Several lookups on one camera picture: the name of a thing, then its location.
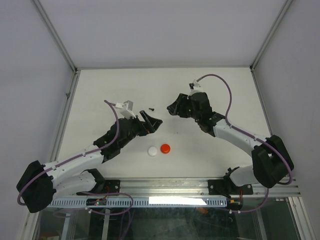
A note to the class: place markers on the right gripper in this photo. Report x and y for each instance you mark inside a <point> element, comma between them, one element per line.
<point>177,106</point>

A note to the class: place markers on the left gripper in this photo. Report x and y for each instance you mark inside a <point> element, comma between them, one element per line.
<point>149,126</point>

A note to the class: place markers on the white earbud charging case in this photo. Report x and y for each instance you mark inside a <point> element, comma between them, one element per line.
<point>152,151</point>

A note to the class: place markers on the red earbud charging case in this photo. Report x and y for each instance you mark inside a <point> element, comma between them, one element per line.
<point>165,148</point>

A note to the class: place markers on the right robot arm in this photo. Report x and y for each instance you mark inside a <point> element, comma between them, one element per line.
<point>271,161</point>

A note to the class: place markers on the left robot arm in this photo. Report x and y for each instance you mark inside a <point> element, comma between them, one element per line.
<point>42,183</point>

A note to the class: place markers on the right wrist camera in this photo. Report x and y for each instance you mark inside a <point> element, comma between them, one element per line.
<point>195,87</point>

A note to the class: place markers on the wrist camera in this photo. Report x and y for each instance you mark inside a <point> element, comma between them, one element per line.
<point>126,109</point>
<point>195,87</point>

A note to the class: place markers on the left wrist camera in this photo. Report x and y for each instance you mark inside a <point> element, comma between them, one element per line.
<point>126,109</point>

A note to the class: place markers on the aluminium mounting rail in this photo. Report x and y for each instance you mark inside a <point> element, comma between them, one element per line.
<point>182,187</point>

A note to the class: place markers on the slotted cable duct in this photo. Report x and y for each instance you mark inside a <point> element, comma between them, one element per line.
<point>139,202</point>

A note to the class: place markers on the right aluminium frame post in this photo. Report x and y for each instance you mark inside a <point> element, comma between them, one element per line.
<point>272,31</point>

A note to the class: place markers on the aluminium frame post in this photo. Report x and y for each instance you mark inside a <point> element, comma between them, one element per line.
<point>272,31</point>
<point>53,33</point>

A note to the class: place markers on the left aluminium frame post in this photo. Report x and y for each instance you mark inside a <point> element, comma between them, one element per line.
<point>53,33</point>

